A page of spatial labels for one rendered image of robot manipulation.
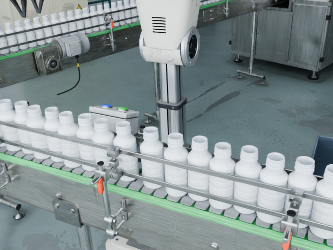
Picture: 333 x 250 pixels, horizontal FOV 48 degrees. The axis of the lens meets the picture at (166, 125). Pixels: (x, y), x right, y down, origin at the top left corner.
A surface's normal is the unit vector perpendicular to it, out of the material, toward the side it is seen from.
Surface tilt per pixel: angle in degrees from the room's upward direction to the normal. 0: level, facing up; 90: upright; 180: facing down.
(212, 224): 90
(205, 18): 90
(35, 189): 90
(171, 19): 90
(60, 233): 0
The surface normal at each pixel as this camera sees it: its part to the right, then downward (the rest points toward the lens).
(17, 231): -0.04, -0.88
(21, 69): 0.72, 0.30
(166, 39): -0.44, 0.43
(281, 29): -0.69, 0.36
